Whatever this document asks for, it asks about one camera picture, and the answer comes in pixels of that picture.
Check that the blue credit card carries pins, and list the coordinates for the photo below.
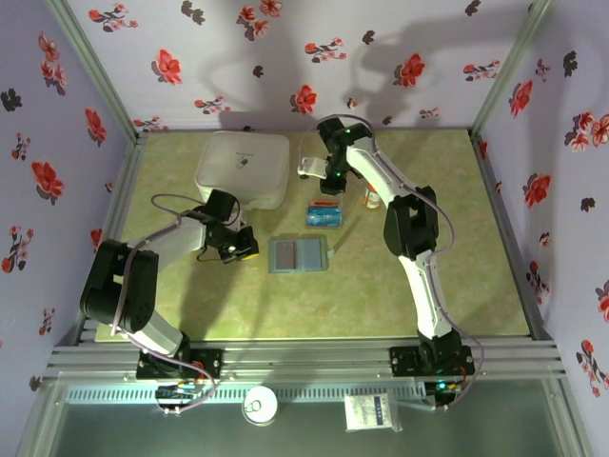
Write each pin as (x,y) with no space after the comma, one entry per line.
(326,219)

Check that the light green card holder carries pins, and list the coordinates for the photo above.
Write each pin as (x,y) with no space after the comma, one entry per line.
(311,257)

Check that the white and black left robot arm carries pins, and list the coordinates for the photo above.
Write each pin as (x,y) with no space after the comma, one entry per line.
(181,238)

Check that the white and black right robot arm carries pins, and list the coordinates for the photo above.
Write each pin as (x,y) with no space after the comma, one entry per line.
(428,295)

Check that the orange-capped vitamin bottle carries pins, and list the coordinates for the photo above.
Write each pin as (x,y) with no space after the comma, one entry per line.
(371,200)

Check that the white plastic medicine box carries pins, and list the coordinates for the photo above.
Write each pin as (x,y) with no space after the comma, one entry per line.
(238,157)

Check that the white round tin can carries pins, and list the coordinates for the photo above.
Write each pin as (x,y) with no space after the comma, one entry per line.
(261,404)

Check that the white tissue packet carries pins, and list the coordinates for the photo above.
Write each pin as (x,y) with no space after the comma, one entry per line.
(371,411)

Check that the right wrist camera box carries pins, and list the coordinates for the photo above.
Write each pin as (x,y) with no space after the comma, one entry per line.
(311,166)

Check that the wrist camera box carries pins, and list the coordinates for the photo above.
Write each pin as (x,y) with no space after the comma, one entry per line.
(221,205)
(311,166)

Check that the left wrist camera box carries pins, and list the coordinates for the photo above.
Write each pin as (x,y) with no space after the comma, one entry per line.
(221,205)

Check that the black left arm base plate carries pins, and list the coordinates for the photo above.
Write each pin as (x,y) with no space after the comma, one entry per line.
(209,364)

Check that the aluminium frame cross rail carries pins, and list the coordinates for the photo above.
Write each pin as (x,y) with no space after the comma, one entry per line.
(304,362)

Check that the aluminium frame side rail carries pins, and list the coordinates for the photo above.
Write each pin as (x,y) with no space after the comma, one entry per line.
(114,214)
(504,228)

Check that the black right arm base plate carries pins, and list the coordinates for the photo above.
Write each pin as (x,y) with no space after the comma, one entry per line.
(404,362)

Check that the aluminium frame post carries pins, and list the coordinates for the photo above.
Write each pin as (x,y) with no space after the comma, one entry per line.
(90,62)
(511,62)

